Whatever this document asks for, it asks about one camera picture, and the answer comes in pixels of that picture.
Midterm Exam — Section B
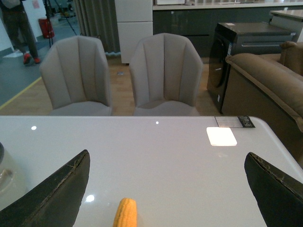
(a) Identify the black tripod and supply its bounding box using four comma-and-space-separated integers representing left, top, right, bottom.
43, 0, 80, 47

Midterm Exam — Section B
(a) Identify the black label sticker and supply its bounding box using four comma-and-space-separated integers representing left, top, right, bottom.
215, 116, 255, 128

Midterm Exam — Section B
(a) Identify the white refrigerator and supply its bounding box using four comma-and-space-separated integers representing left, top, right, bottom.
115, 0, 153, 64

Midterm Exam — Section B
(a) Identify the dark grey kitchen counter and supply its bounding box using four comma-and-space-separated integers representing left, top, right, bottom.
152, 0, 303, 58

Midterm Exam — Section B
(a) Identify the black washing machine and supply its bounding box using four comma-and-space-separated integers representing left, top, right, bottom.
207, 22, 295, 112

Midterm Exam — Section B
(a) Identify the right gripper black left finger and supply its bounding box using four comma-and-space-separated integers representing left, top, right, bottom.
0, 150, 90, 227

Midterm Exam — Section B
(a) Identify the walking person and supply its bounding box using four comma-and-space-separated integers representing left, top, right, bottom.
0, 0, 41, 65

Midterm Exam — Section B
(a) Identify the brown sofa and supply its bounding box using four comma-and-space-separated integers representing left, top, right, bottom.
222, 41, 303, 165

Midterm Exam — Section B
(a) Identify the red bin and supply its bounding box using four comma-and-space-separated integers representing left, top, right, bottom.
38, 18, 54, 39

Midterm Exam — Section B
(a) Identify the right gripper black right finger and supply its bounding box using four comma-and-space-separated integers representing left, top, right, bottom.
244, 152, 303, 227

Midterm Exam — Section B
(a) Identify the right beige dining chair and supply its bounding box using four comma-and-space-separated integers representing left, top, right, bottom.
129, 33, 203, 116

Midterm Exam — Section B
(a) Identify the left beige dining chair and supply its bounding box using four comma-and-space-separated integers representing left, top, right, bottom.
39, 35, 112, 116

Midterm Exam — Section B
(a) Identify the beige dining chair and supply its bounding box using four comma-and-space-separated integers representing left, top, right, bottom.
129, 33, 203, 116
39, 35, 112, 116

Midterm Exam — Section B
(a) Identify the yellow corn cob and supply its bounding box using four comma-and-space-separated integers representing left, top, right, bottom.
113, 198, 137, 227

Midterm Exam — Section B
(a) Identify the grey curtain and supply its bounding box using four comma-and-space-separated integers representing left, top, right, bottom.
74, 0, 120, 53

